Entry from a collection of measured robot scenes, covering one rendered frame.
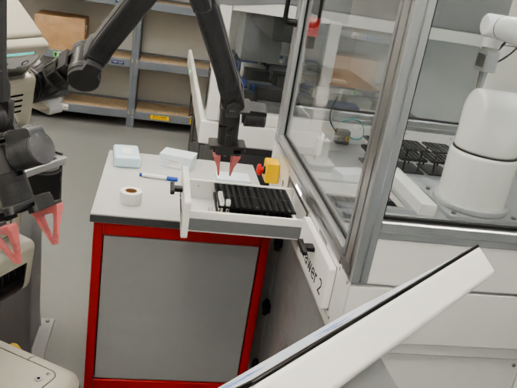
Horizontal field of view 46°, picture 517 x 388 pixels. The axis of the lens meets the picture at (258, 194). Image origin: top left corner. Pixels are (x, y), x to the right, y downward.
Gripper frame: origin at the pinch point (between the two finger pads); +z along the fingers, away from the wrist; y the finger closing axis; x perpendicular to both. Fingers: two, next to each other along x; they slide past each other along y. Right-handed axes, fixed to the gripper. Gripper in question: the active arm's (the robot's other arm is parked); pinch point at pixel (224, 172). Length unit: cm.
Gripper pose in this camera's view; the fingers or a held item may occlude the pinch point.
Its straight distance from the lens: 174.1
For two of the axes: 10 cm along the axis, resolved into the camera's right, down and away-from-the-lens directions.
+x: 1.2, 4.3, -8.9
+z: -1.1, 9.0, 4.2
